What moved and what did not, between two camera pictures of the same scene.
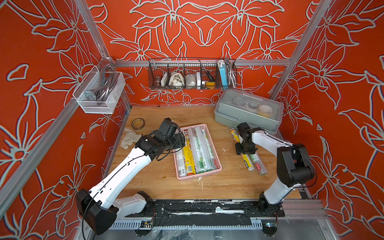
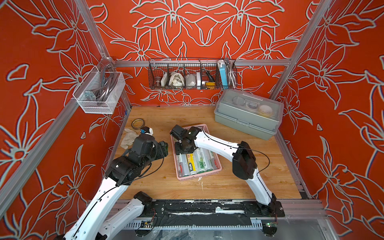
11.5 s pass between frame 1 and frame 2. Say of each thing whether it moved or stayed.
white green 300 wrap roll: stayed
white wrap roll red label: stayed
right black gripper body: moved
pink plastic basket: stayed
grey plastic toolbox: stayed
